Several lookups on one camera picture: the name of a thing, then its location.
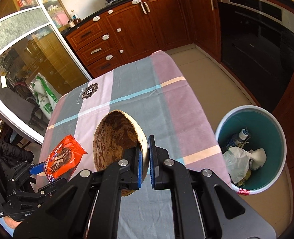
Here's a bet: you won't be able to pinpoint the orange Ovaltine snack packet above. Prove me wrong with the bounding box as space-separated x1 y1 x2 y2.
44 135 87 183

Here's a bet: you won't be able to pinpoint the brown coconut shell bowl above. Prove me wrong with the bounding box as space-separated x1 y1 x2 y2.
92 109 148 197

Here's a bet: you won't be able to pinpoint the white teal trash bin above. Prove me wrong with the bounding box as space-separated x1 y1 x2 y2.
215 105 287 195

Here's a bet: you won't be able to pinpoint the wooden kitchen cabinets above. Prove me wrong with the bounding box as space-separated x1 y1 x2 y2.
65 0 294 168

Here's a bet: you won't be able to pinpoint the white plastic bag in bin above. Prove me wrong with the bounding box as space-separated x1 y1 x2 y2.
223 147 251 187

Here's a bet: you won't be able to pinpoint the green white rice sack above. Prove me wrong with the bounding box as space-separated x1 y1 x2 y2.
28 73 61 120

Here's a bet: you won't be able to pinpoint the white floral paper cup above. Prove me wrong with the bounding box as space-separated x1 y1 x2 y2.
249 148 266 170

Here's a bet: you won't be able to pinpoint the clear plastic water bottle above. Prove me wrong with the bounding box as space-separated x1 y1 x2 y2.
229 128 249 147

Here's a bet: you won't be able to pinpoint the glass sliding door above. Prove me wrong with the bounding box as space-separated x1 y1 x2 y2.
0 0 90 144

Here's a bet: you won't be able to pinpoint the pink grey checked tablecloth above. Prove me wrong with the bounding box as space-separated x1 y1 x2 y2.
39 51 231 238

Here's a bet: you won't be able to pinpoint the black built-in oven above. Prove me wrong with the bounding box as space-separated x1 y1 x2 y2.
218 0 294 112

